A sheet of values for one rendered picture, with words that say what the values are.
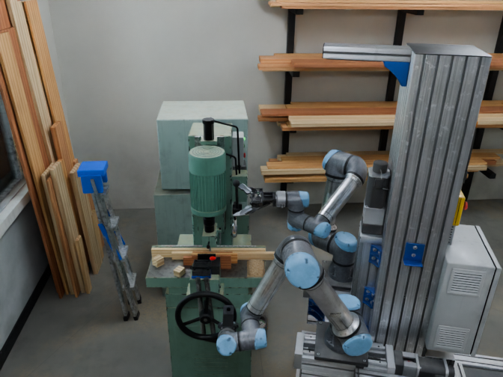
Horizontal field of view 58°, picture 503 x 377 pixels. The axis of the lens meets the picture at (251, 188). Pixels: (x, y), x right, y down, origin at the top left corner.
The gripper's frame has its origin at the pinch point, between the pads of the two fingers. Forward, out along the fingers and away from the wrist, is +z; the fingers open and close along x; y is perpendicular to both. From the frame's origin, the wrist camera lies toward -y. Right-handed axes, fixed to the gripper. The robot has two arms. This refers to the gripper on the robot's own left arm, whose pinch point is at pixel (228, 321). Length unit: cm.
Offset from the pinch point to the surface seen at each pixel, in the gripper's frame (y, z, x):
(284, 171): -92, 204, 44
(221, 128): -94, 26, -5
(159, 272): -19.5, 21.0, -35.9
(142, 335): 33, 110, -62
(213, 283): -15.8, 7.3, -7.6
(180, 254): -27.9, 29.2, -26.7
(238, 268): -21.5, 24.4, 3.9
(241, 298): -6.5, 23.7, 5.5
